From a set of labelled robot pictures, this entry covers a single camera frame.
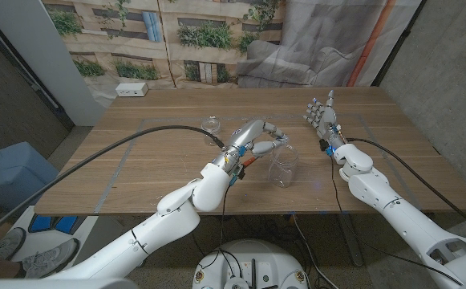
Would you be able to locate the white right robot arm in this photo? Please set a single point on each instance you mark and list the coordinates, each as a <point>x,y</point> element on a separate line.
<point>401,216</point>

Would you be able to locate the wooden table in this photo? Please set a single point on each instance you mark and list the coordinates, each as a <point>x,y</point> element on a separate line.
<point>176,119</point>

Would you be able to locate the printed fabric backdrop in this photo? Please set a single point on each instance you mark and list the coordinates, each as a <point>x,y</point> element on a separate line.
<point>216,40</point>

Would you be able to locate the white power strip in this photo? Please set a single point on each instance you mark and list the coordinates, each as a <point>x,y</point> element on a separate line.
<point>131,89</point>

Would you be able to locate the white robot torso base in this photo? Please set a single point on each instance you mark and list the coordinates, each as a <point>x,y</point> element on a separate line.
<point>252,261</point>

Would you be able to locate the blue grey storage bin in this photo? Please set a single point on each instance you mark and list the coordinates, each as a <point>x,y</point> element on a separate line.
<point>12,172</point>

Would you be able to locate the grey sneaker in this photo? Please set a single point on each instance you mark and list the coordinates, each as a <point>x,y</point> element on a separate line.
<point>50,257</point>
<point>9,243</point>

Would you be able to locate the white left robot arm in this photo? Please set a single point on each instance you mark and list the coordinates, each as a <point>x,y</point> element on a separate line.
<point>172,208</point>

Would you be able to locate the small glass clasp jar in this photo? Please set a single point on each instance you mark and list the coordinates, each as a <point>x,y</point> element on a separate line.
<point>210,124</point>

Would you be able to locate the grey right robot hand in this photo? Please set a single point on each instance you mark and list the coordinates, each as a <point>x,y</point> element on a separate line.
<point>325,118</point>

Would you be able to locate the grey table leg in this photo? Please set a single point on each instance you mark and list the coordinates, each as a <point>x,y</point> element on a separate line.
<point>351,241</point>

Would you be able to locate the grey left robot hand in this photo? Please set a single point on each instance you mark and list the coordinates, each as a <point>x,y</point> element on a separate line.
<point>248,134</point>

